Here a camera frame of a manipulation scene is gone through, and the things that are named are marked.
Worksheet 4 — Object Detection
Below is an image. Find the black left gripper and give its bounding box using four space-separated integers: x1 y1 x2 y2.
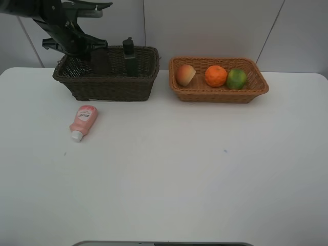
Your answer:
32 16 108 56

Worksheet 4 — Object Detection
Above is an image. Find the translucent purple cup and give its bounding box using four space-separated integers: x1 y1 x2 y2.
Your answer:
90 49 111 75

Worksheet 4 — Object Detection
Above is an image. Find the black pump bottle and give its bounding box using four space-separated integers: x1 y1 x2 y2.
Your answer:
122 37 138 77

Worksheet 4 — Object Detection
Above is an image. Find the orange mandarin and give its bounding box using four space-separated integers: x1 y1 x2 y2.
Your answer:
205 65 228 88

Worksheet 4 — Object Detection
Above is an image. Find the green citrus fruit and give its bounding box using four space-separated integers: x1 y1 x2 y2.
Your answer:
226 69 247 90

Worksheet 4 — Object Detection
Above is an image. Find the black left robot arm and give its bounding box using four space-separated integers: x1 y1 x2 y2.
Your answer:
1 0 113 57

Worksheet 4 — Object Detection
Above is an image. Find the dark brown wicker basket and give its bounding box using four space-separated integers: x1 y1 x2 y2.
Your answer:
53 46 159 101

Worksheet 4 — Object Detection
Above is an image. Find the pink squeeze bottle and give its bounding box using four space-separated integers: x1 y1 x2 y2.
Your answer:
69 105 98 142

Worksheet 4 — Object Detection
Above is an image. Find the tan wicker basket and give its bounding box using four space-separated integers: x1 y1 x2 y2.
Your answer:
169 56 269 104

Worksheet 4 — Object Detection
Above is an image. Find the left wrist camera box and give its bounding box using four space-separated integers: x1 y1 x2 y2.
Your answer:
62 1 113 19

